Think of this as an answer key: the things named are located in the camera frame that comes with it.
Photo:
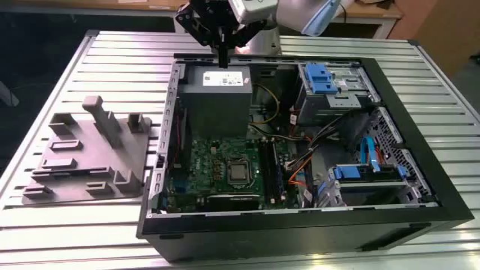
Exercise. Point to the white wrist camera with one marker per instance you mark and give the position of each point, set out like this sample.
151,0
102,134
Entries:
250,11

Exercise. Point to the blue board connector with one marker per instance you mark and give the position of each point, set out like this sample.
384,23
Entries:
180,185

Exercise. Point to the grey power supply unit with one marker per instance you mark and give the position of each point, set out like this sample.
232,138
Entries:
214,112

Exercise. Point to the brown wooden cabinet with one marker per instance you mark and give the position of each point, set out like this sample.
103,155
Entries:
443,28

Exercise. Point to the silver drive cage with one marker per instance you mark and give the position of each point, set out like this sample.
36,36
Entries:
338,109

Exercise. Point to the hard disk in blue carrier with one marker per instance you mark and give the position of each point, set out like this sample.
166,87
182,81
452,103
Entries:
375,175

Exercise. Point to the silver CPU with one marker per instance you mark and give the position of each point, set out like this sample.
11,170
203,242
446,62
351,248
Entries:
239,172

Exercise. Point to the black PC case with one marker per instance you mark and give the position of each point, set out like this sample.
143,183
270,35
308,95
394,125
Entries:
300,233

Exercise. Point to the green motherboard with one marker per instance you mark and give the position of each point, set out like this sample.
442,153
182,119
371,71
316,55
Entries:
203,157

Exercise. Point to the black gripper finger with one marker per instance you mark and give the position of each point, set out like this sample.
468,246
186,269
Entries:
243,35
195,25

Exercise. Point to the blue plastic drive latch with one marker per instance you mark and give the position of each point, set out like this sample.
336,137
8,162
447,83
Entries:
319,81

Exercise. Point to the grey parts rack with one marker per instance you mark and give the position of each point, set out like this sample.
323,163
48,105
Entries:
86,157

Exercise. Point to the black graphics card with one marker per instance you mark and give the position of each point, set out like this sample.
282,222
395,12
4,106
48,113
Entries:
232,201

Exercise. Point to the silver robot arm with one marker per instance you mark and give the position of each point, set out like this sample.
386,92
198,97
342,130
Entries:
296,14

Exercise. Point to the black RAM slot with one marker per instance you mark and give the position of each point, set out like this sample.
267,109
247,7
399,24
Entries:
264,168
270,168

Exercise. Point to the silver disk bay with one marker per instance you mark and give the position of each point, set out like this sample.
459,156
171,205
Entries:
375,184

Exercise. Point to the grey chair base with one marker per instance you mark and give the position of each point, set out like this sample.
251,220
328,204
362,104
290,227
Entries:
7,95

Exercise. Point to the wooden desk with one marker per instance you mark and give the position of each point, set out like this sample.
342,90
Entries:
94,4
375,12

